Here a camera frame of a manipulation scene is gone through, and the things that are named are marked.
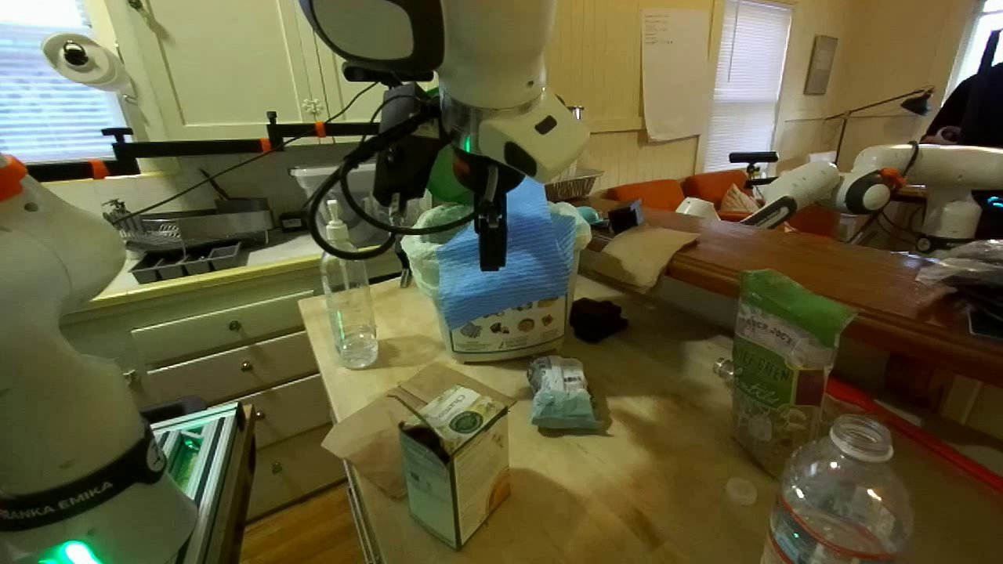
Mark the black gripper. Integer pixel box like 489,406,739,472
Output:
373,84,523,274

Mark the blue wipe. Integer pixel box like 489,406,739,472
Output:
436,178,589,328

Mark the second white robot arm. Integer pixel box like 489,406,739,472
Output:
746,140,1003,241

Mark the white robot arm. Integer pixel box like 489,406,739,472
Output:
0,0,586,564

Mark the white bin with liner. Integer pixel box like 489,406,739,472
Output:
401,205,592,365

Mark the black cloth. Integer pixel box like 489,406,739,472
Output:
572,299,628,346

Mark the beige folded cloth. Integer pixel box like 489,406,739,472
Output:
602,227,700,293

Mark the clear glass bottle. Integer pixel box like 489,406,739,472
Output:
319,202,380,370

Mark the wipes packet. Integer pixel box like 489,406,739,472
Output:
528,358,606,434

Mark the small green white box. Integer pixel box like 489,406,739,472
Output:
397,385,510,548

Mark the orange sofa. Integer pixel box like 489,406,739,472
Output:
606,170,836,239

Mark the brown paper sheet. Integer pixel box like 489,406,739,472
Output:
322,365,509,500

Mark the green snack bag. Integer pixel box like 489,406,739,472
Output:
733,269,857,476

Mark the paper towel roll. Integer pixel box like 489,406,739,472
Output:
43,31,135,101

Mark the aluminium frame stand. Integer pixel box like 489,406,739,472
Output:
155,403,256,564

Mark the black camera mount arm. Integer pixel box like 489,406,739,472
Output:
28,112,380,183

